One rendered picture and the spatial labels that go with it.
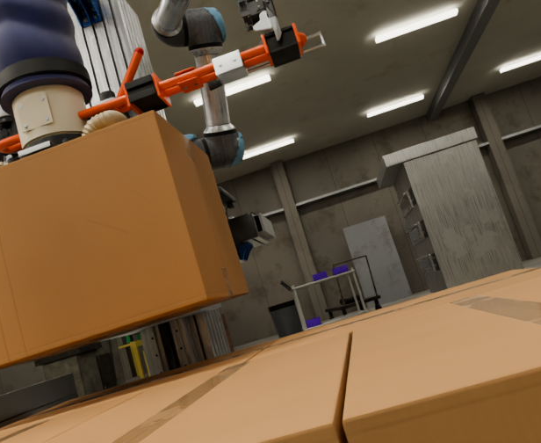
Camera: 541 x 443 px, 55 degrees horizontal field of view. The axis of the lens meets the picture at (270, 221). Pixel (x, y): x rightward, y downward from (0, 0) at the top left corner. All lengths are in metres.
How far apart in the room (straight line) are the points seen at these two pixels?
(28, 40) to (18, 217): 0.45
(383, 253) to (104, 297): 11.26
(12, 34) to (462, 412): 1.29
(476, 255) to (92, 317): 6.56
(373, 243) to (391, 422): 11.90
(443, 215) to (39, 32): 6.40
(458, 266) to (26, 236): 6.51
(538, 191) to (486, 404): 13.14
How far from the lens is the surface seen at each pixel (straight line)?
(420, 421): 0.35
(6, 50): 1.44
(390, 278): 12.12
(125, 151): 1.10
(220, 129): 1.82
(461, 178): 7.45
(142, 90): 1.31
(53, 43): 1.42
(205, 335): 1.92
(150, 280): 1.05
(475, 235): 7.37
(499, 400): 0.35
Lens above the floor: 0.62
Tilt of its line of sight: 9 degrees up
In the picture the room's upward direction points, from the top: 17 degrees counter-clockwise
